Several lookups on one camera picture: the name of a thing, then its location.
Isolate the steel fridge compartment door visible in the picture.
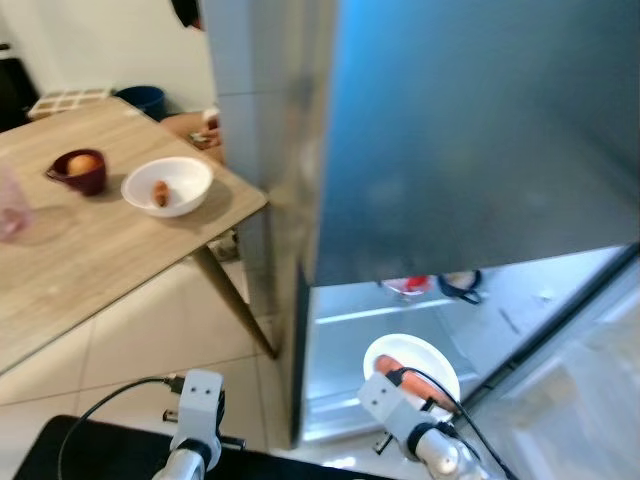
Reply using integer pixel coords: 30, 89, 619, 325
440, 250, 640, 480

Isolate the person in navy shirt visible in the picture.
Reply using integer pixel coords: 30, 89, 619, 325
160, 0, 223, 161

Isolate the stainless steel fridge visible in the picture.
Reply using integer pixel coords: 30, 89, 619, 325
200, 0, 640, 480

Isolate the brown egg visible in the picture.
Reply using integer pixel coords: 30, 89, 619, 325
65, 153, 101, 176

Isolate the light wooden table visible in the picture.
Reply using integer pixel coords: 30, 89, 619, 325
0, 97, 278, 376

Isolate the white patterned cardboard box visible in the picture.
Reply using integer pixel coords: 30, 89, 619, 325
28, 87, 113, 119

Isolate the long orange carrot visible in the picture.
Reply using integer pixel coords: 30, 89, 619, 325
375, 355, 453, 413

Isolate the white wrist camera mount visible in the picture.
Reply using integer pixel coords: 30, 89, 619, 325
358, 373, 436, 451
175, 369, 225, 451

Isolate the black monitor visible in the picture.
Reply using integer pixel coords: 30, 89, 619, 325
0, 45, 39, 133

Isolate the dark red mug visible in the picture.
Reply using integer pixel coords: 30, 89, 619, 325
45, 149, 108, 197

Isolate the black mug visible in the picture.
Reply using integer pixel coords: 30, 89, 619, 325
437, 270, 484, 304

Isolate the dark blue bucket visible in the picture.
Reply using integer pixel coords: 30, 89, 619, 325
115, 85, 168, 123

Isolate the pink measuring cup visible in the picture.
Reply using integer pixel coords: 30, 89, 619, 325
0, 165, 33, 241

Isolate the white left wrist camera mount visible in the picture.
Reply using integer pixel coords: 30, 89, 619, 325
175, 369, 225, 451

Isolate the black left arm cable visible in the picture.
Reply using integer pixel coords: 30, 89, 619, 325
57, 375, 186, 480

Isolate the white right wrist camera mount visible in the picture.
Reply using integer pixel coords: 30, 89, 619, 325
358, 373, 436, 451

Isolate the white bowl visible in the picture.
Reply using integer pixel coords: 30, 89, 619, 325
121, 157, 214, 218
362, 334, 462, 421

